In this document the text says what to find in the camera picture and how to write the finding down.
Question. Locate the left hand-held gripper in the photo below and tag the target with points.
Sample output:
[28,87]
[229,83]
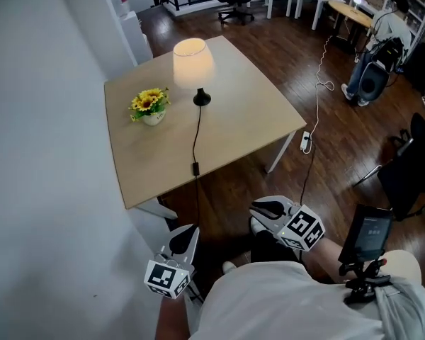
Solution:
[164,278]

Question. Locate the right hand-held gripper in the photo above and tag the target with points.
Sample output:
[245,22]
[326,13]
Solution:
[301,227]

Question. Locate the white table lamp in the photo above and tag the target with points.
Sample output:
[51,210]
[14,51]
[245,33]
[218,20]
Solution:
[193,62]

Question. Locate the person's left forearm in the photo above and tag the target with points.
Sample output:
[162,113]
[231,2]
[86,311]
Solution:
[171,319]

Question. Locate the person's right forearm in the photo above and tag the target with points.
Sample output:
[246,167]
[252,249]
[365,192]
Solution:
[324,260]

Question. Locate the person's right white shoe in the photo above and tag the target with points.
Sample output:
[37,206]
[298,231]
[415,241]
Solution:
[256,226]

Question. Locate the person's white shoe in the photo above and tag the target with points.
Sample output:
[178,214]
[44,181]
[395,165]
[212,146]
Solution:
[229,266]
[256,226]

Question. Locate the person's black trousers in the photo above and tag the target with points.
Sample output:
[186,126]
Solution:
[272,250]

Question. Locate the white table leg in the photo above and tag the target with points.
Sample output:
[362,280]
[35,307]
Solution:
[281,152]
[156,209]

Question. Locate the person's left white shoe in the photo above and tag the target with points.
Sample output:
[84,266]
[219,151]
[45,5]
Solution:
[229,266]

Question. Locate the white power strip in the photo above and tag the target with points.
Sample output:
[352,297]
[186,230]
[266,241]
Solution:
[305,141]

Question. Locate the person's white shirt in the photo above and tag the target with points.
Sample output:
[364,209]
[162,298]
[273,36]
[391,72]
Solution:
[276,303]

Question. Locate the black tablet screen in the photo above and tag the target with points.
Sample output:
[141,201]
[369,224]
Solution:
[368,234]

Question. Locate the black chair with metal legs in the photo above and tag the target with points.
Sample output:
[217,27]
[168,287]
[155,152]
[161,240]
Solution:
[407,175]

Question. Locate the yellow sunflowers in white pot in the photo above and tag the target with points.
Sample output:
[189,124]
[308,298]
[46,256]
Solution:
[148,105]

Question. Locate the round wooden table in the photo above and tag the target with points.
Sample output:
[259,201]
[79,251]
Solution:
[350,12]

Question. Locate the white water dispenser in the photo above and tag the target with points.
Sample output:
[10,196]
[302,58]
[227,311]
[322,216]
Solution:
[132,34]

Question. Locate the small lit lamp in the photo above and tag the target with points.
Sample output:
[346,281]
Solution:
[357,2]

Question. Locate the white metal shelf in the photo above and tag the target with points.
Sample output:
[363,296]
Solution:
[419,9]

